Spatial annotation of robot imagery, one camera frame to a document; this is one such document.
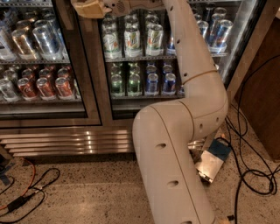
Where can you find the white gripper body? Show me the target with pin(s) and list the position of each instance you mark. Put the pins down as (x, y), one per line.
(115, 6)

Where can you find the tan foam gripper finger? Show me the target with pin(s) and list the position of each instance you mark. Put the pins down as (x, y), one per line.
(92, 10)
(85, 3)

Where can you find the glass fridge door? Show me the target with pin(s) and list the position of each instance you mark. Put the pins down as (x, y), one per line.
(244, 14)
(60, 18)

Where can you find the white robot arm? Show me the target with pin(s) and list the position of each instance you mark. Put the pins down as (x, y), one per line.
(162, 131)

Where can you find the stainless fridge bottom grille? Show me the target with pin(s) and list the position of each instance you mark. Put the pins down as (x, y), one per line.
(66, 141)

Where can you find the white green soda can left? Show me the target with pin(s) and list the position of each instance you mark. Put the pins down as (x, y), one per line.
(111, 44)

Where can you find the white green soda can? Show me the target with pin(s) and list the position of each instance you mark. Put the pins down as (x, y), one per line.
(154, 40)
(132, 41)
(111, 44)

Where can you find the white green soda can middle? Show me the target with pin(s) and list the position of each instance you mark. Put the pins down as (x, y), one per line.
(132, 41)

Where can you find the white green soda can right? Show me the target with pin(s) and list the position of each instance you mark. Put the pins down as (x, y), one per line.
(154, 40)

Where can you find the silver blue tall can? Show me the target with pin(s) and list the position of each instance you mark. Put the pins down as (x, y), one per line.
(48, 44)

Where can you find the gold silver can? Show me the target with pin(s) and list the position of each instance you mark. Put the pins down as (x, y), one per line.
(25, 45)

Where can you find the blue silver energy can left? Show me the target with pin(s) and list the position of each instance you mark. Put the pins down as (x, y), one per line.
(170, 49)

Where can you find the blue silver energy can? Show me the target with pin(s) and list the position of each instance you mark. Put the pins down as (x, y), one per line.
(219, 37)
(170, 49)
(203, 27)

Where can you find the blue soda can left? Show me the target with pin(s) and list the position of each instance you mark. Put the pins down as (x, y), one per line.
(151, 87)

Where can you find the blue soda can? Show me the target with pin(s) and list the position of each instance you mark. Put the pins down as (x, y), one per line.
(151, 87)
(181, 90)
(169, 86)

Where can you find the white blue can far left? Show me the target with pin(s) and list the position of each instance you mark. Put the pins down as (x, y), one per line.
(6, 48)

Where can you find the blue silver energy can middle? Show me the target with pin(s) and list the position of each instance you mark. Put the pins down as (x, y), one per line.
(203, 27)

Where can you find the red cola can right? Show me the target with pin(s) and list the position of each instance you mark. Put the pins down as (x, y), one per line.
(64, 88)

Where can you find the red cola can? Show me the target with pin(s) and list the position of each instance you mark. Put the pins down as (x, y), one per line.
(45, 88)
(64, 88)
(28, 89)

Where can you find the red cola can middle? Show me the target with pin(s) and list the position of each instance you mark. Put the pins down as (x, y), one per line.
(45, 88)

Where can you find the blue soda can middle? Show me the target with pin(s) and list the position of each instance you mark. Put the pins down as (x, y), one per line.
(169, 86)

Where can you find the red cola can left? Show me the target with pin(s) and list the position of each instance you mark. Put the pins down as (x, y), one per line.
(28, 89)

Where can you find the blue soda can right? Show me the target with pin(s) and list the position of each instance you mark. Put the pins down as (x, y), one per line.
(181, 90)

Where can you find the blue silver energy can right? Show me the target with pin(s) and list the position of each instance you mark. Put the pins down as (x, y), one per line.
(219, 37)

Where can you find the silver can lower left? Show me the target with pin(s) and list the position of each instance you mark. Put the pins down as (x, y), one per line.
(8, 90)

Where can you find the brown wooden cabinet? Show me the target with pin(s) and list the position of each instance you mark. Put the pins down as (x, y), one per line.
(260, 99)

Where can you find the blue pad on floor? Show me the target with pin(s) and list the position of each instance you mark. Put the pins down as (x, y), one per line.
(219, 149)

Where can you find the blue object at left edge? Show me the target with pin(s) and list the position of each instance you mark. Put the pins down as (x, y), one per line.
(5, 166)

